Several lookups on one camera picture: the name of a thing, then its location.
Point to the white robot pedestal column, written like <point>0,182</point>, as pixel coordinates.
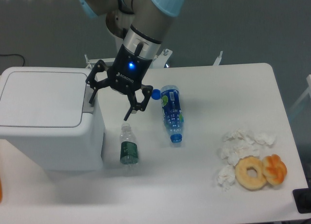
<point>118,24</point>

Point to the white push-button trash can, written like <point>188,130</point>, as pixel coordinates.
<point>47,114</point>

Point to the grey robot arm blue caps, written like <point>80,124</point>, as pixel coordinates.
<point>152,20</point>

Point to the black device at table corner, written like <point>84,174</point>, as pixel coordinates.
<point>302,198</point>

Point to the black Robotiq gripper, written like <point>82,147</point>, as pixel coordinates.
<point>124,76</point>

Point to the orange object at left edge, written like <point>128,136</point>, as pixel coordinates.
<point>1,192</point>

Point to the small crumpled white tissue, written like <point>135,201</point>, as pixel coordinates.
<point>226,177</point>

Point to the blue plastic bottle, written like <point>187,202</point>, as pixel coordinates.
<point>172,114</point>

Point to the white furniture at right edge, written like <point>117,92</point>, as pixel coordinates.
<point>301,101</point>

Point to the orange glazed twisted bun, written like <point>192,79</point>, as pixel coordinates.
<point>274,169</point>

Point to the large crumpled white tissue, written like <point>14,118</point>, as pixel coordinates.
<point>242,143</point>

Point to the blue bottle cap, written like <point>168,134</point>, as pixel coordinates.
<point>156,94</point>

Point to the clear bottle green label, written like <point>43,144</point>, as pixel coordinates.
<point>129,147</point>

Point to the plain ring donut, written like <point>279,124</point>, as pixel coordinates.
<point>249,173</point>

